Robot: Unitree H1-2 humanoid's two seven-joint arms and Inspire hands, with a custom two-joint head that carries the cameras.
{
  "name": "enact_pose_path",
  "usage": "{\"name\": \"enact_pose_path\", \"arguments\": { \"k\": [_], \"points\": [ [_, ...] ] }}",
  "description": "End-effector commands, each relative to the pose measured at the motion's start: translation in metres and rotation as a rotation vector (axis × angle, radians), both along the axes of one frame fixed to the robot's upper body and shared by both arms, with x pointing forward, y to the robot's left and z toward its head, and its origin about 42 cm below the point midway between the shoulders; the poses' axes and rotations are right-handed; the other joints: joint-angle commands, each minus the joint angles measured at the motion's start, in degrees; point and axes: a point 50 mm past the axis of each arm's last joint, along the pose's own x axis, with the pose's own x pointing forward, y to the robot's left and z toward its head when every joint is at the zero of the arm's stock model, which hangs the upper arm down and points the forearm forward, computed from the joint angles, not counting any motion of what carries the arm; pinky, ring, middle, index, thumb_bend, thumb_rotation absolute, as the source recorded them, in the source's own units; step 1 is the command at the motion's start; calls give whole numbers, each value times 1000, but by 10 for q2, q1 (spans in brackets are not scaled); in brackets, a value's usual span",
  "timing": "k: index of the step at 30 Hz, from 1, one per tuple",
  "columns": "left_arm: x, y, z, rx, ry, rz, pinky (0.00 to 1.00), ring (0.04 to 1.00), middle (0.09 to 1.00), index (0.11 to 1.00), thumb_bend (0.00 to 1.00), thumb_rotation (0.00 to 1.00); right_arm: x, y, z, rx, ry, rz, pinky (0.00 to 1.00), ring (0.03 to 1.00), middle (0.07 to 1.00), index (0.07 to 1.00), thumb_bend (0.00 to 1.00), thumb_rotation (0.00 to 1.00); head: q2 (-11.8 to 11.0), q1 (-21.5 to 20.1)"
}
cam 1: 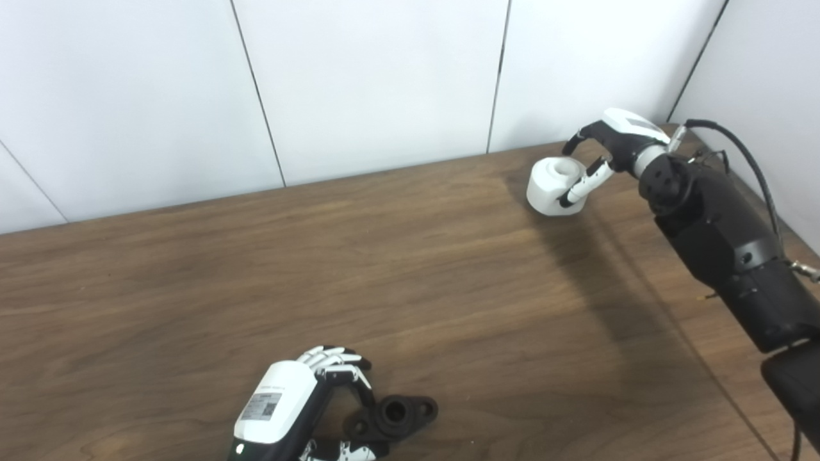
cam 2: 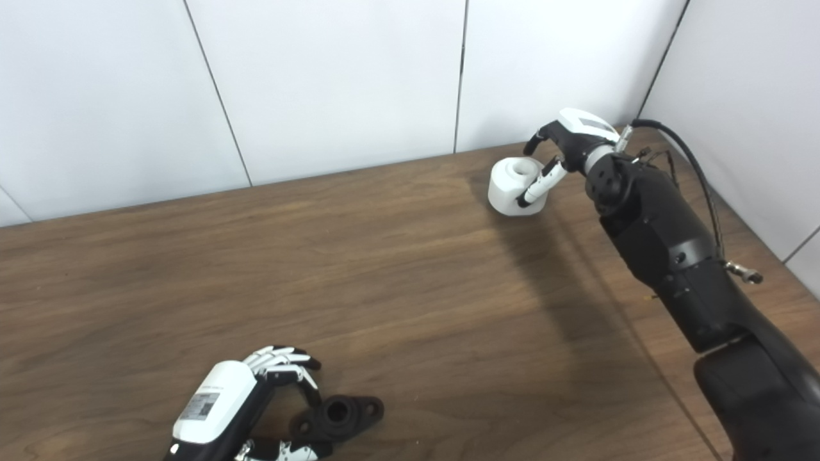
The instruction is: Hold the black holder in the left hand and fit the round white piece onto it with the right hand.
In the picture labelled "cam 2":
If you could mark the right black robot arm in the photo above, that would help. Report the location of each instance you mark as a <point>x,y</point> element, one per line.
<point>672,256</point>

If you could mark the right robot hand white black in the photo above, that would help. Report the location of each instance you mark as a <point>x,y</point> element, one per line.
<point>580,131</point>

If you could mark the round white piece with holes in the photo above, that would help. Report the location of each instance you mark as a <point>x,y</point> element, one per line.
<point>506,192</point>

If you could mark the black flanged holder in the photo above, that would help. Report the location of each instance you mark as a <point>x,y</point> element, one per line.
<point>359,410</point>

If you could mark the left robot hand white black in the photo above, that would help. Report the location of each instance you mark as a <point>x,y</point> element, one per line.
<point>218,400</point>

